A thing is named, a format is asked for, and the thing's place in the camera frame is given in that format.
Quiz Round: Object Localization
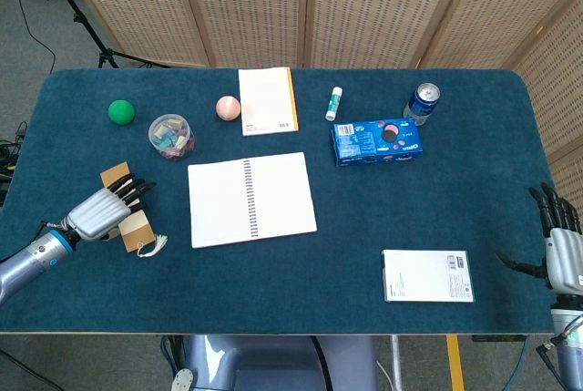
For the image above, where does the wooden woven folding screen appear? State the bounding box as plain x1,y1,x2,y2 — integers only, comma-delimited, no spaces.
54,0,583,210

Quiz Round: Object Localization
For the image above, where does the white table leg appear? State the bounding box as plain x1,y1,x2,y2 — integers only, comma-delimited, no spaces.
390,334,404,391

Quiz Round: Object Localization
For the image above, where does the black floor cable bundle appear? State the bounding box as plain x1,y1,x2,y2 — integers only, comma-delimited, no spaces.
0,120,29,191

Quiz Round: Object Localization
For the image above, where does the pink orange ball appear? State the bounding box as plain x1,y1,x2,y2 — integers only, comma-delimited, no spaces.
215,95,241,122

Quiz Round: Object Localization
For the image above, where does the black tripod stand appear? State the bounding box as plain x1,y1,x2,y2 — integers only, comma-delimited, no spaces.
36,0,169,69

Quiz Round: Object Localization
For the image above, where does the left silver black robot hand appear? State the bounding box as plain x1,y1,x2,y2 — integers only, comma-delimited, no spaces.
61,172,157,242

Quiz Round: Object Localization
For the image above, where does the open white spiral notebook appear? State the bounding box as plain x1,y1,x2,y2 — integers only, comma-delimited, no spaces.
187,151,319,250

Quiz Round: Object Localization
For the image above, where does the green ball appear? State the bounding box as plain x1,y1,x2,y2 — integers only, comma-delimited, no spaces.
107,98,137,126

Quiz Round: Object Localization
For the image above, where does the blue Oreo cookie box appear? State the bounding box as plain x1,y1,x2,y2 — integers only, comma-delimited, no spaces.
331,118,424,168

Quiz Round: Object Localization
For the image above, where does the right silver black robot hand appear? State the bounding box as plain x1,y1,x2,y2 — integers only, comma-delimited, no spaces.
495,182,583,296

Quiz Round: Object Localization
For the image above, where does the dark blue table mat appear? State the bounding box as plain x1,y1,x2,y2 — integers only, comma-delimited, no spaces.
0,67,573,335

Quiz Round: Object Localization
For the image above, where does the clear jar of erasers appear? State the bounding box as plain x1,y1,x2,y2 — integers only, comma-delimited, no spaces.
148,113,196,161

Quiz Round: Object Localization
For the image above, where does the white green glue stick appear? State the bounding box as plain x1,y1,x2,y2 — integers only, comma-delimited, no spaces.
324,86,343,122

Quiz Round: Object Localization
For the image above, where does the grey-blue robot torso base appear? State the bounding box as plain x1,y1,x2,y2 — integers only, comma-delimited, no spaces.
170,334,379,391

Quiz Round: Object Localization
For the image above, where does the white rectangular box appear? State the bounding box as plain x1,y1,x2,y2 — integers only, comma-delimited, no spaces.
381,249,476,304

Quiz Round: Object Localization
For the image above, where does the brown cream tasselled bookmark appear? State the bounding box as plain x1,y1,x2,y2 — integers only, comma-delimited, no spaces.
99,161,169,259

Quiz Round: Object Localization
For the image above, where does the closed cream notebook orange spine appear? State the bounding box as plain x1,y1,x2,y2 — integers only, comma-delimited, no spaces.
238,67,301,138

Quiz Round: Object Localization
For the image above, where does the blue soda can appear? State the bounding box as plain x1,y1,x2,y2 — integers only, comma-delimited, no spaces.
403,81,442,127

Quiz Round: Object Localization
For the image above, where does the blue cable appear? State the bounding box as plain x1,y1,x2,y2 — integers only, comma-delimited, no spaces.
512,335,532,391

